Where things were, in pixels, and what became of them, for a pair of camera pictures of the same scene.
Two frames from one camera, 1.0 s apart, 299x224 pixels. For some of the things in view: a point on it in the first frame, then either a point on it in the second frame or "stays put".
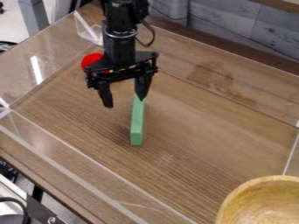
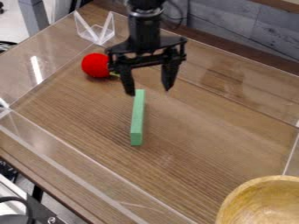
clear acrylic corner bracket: x=92 y=33 stays put
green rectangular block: x=136 y=122 stays put
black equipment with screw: x=40 y=213 stays put
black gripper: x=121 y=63 → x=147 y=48
